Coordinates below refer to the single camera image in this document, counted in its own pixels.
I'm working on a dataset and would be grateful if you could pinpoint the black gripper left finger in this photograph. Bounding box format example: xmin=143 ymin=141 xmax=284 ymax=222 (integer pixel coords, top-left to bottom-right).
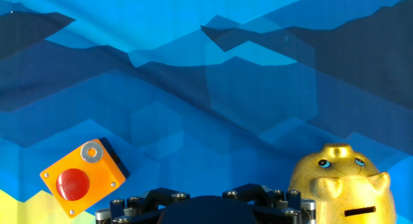
xmin=95 ymin=187 xmax=191 ymax=224

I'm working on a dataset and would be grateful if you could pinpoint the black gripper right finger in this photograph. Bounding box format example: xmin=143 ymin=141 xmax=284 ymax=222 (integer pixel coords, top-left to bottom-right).
xmin=222 ymin=183 xmax=317 ymax=224

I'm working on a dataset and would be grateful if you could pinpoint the golden piggy bank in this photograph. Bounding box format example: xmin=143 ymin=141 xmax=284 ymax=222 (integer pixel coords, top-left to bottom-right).
xmin=288 ymin=143 xmax=398 ymax=224

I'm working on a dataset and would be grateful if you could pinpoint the silver washer coin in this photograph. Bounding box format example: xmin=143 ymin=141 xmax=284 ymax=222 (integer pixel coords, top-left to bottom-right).
xmin=80 ymin=141 xmax=105 ymax=164

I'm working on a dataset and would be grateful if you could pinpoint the blue mountain print cloth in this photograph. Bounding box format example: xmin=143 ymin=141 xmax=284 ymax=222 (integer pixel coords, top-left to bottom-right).
xmin=0 ymin=0 xmax=413 ymax=224

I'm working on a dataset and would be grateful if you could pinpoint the orange box red button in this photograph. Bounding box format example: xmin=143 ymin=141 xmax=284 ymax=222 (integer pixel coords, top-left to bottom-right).
xmin=39 ymin=137 xmax=131 ymax=219

